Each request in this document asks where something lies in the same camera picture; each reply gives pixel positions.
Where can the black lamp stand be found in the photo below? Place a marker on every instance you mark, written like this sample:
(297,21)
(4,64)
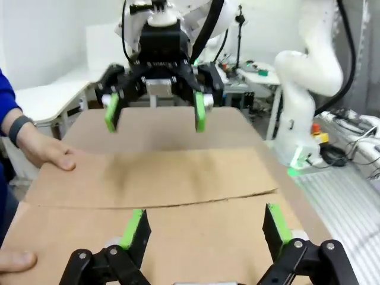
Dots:
(240,38)

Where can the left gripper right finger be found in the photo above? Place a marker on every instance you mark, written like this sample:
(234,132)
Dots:
(279,228)

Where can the dark grey wristband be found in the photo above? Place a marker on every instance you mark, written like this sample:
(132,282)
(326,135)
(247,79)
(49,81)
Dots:
(19,127)

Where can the person in blue jacket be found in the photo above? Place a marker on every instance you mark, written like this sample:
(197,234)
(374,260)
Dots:
(6,98)

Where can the white work table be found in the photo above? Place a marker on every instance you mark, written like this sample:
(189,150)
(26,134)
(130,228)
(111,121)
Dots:
(53,98)

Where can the ribbed aluminium base plate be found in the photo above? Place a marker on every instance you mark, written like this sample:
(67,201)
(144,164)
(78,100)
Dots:
(341,222)

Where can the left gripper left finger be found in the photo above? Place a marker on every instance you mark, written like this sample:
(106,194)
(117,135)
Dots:
(136,234)

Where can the person's right hand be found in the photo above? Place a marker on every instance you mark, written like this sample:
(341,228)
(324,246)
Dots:
(16,261)

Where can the red emergency stop button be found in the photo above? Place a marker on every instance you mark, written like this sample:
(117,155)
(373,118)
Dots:
(318,132)

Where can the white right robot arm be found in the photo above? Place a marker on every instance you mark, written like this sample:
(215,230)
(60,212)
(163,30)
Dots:
(297,89)

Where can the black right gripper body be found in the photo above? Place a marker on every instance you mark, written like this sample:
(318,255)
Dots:
(161,50)

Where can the person's left hand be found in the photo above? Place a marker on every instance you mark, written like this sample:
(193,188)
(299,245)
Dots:
(50,151)

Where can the white electronics workbench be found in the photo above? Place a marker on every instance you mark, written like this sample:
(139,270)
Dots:
(258,77)

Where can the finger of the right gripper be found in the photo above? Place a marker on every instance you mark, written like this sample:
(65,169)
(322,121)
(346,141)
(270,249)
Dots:
(111,114)
(200,114)

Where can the brown cardboard box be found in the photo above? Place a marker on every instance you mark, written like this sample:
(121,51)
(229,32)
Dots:
(178,178)

